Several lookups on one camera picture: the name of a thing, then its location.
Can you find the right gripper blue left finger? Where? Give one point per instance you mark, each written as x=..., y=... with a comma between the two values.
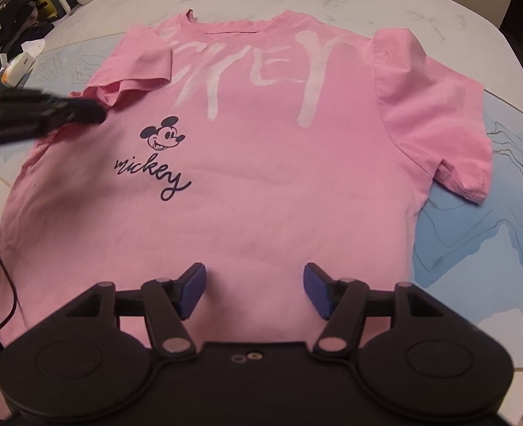
x=188, y=289

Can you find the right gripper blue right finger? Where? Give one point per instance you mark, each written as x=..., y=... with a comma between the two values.
x=323, y=291

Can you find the pink Mickey t-shirt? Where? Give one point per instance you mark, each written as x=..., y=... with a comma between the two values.
x=253, y=147

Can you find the white tube bottle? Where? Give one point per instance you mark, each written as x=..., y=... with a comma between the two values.
x=13, y=71

